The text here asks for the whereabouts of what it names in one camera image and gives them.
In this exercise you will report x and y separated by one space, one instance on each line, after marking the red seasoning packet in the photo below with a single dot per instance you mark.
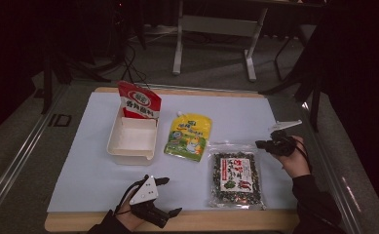
138 100

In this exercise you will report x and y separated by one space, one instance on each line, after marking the metal floor rail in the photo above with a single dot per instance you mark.
21 159
333 172

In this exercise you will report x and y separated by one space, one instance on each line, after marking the clear bag of dark spice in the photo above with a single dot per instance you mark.
235 175

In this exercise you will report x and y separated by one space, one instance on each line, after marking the white metal desk frame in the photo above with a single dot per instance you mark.
216 26

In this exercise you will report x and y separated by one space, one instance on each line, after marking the yellow spouted sauce pouch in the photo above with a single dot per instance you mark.
187 136

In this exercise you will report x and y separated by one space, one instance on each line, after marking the black chair frame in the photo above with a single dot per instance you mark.
314 107

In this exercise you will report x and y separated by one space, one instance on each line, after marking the white plastic storage box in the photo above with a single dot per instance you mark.
135 139

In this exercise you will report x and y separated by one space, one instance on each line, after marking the black metal stand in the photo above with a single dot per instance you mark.
47 91

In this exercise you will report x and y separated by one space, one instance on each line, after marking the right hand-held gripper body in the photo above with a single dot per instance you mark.
281 144

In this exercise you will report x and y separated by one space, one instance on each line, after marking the person's right hand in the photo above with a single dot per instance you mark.
295 162

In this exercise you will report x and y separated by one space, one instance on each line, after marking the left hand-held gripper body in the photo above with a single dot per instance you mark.
144 192

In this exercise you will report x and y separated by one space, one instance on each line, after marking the light blue table mat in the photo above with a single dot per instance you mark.
89 175

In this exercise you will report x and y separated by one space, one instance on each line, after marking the person's left hand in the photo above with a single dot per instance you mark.
130 220

